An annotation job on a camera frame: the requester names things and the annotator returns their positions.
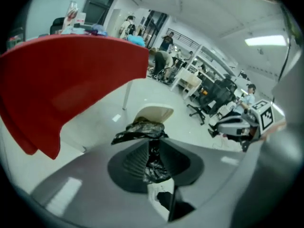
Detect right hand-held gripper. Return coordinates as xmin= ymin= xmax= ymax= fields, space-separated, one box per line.
xmin=217 ymin=99 xmax=275 ymax=149

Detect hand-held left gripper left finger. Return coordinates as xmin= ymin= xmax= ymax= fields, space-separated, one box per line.
xmin=30 ymin=138 xmax=167 ymax=227

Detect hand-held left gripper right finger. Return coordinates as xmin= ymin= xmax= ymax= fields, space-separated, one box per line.
xmin=159 ymin=138 xmax=247 ymax=223

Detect black garbage bag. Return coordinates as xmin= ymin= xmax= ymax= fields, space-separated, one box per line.
xmin=111 ymin=121 xmax=172 ymax=185

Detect black mesh office chair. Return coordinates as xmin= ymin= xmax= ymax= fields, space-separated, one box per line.
xmin=187 ymin=78 xmax=238 ymax=125

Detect white open shelf unit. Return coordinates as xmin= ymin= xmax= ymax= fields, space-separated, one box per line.
xmin=184 ymin=44 xmax=240 ymax=83

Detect person's white shirt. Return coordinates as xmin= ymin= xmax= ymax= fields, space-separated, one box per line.
xmin=272 ymin=6 xmax=304 ymax=128

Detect long ceiling light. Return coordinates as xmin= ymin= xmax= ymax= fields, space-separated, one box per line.
xmin=244 ymin=35 xmax=287 ymax=47

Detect table with red cloth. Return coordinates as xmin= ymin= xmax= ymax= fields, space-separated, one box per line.
xmin=0 ymin=34 xmax=150 ymax=161

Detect black metal railing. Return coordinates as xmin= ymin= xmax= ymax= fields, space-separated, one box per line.
xmin=166 ymin=28 xmax=200 ymax=50

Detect light blue cloth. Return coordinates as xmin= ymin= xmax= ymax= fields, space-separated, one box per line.
xmin=126 ymin=34 xmax=146 ymax=48

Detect small blue wrappers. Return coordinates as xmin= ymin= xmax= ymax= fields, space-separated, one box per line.
xmin=91 ymin=24 xmax=108 ymax=37

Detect pale printed packet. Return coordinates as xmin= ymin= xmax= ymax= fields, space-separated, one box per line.
xmin=60 ymin=27 xmax=84 ymax=35

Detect black high-back office chair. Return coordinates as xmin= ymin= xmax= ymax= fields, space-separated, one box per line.
xmin=49 ymin=17 xmax=65 ymax=35

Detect white water dispenser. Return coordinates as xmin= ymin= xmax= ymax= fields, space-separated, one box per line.
xmin=76 ymin=12 xmax=87 ymax=25

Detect black framed glass partition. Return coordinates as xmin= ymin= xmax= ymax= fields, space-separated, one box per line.
xmin=82 ymin=0 xmax=117 ymax=26

